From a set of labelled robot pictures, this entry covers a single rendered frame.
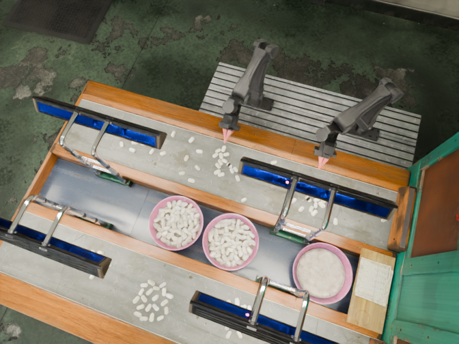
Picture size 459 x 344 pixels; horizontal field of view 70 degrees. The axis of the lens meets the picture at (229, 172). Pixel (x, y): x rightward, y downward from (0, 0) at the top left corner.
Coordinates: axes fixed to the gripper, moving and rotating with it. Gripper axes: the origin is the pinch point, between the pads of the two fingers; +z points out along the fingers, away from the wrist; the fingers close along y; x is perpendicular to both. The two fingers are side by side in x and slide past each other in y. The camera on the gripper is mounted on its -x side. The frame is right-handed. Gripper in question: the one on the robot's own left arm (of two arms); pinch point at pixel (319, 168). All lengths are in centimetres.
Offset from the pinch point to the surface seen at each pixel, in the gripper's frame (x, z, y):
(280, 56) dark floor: 145, -39, -46
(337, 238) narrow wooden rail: -11.0, 27.0, 17.3
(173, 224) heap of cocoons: -21, 42, -59
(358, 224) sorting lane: -2.3, 20.6, 26.1
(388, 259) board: -13, 28, 41
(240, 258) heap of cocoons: -23, 47, -23
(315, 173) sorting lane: 9.6, 6.5, 0.1
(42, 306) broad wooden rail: -58, 82, -101
